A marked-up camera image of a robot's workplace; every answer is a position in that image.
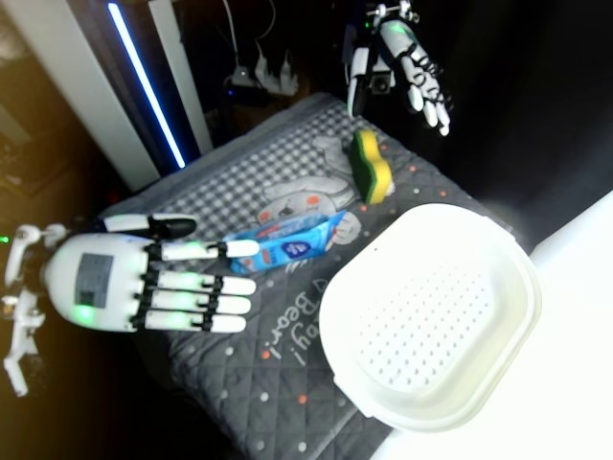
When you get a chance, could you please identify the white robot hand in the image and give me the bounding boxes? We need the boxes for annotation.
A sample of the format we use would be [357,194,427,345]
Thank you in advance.
[345,17,455,139]
[41,213,261,334]

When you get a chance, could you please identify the blue wet wipes pack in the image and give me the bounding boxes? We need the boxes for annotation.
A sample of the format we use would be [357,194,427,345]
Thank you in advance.
[222,209,349,276]

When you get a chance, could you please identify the white power strip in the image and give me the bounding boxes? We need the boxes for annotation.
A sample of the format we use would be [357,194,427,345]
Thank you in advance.
[253,50,301,95]

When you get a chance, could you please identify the white perforated plastic basin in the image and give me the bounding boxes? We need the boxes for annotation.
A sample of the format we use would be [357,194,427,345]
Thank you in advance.
[318,202,543,433]

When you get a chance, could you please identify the grey bear print quilt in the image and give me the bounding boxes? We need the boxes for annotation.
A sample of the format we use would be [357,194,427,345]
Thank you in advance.
[98,91,531,460]

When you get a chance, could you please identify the white power adapter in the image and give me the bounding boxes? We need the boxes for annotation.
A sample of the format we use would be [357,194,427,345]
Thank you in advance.
[231,64,258,88]

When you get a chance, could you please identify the yellow green sponge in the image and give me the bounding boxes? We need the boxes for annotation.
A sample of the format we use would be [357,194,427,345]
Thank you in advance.
[348,128,397,206]

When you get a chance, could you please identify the white column with blue light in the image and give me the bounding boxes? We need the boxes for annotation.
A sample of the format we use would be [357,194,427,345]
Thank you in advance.
[2,0,215,193]

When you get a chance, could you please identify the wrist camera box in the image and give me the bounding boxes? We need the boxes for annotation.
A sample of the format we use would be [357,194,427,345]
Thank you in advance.
[369,70,397,96]

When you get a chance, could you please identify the white cable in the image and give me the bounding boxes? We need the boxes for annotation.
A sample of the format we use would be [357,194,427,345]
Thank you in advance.
[221,0,241,68]
[253,0,278,55]

